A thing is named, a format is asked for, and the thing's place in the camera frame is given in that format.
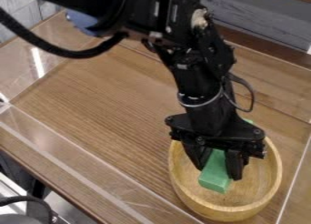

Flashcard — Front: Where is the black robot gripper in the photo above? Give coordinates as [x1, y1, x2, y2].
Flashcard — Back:
[165, 94, 264, 180]

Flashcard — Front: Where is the green rectangular block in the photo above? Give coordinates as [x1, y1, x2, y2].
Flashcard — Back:
[196, 118, 254, 195]

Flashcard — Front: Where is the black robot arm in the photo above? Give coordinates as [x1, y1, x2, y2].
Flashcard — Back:
[45, 0, 264, 180]

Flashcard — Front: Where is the brown wooden bowl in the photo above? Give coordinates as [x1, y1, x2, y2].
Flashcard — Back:
[169, 137, 282, 223]

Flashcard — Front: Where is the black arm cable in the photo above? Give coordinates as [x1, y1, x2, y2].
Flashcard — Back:
[0, 7, 128, 59]

